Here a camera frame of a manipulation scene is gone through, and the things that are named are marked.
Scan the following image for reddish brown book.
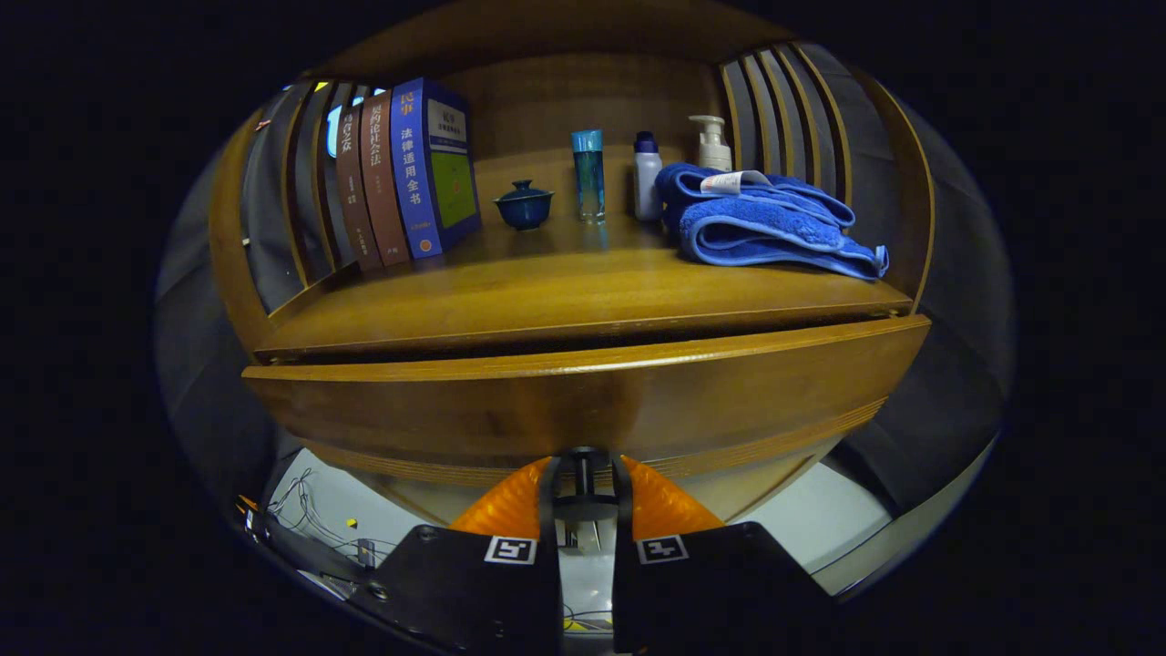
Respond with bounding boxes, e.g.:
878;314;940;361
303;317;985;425
360;89;413;267

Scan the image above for wooden cabinet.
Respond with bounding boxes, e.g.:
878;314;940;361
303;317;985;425
208;5;937;525

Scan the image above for white pump bottle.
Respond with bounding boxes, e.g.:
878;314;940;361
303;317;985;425
688;115;733;174

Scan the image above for tangle of thin cables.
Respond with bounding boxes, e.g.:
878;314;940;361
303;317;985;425
269;467;402;566

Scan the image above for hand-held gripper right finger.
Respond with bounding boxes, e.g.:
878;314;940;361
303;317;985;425
612;456;839;655

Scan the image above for wooden drawer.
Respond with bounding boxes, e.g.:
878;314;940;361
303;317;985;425
241;314;932;525

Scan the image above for blue lidded teacup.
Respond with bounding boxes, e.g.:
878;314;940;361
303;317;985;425
493;179;555;231

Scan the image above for black drawer knob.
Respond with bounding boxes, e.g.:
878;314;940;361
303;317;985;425
551;446;622;525

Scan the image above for dark brown book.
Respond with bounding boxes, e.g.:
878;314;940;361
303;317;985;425
335;108;384;272

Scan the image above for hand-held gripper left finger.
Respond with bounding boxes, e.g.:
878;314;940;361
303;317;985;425
351;456;564;655

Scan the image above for blue book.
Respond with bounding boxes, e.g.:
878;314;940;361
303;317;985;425
390;77;484;261

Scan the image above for wooden countertop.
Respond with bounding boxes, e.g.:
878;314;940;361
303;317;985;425
255;214;914;361

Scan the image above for teal glass bottle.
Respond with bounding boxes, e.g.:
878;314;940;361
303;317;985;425
571;128;607;224

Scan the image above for white bottle with blue cap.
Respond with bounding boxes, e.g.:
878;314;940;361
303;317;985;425
633;131;663;222

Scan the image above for blue folded towel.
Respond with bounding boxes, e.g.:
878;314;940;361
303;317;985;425
654;162;890;281

